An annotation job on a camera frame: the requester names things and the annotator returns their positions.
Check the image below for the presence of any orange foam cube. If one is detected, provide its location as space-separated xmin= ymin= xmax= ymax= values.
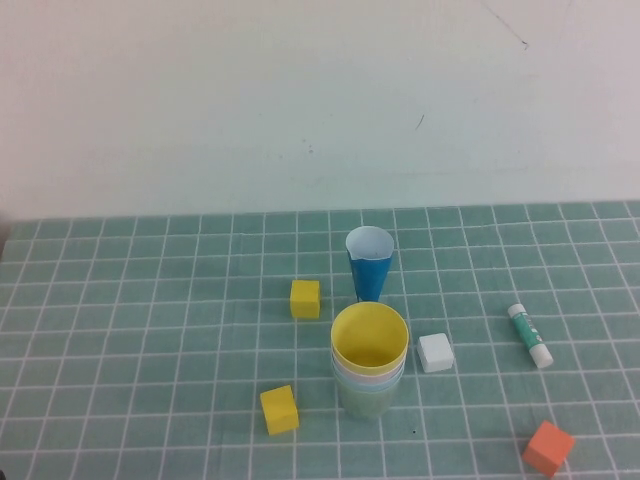
xmin=522 ymin=419 xmax=576 ymax=478

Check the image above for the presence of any yellow plastic cup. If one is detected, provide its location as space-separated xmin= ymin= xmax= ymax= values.
xmin=330 ymin=301 xmax=411 ymax=379

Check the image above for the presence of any pink plastic cup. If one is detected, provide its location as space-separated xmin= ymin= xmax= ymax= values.
xmin=331 ymin=357 xmax=407 ymax=387

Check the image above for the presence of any green checked tablecloth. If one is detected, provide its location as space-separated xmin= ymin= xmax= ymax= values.
xmin=0 ymin=199 xmax=640 ymax=480

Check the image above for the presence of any green white glue stick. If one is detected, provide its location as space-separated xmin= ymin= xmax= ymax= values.
xmin=507 ymin=303 xmax=554 ymax=370

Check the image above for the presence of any blue paper cone cup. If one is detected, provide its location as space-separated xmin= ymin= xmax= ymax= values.
xmin=345 ymin=225 xmax=395 ymax=304

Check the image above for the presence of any green plastic cup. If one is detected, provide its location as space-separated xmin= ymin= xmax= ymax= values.
xmin=337 ymin=378 xmax=401 ymax=422

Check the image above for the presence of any light blue plastic cup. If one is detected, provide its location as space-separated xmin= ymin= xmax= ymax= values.
xmin=333 ymin=372 xmax=404 ymax=394

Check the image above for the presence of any yellow foam cube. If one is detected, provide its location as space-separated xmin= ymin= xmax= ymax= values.
xmin=289 ymin=279 xmax=321 ymax=319
xmin=259 ymin=384 xmax=300 ymax=436

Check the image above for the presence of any white foam cube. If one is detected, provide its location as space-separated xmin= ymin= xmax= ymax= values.
xmin=417 ymin=332 xmax=455 ymax=374

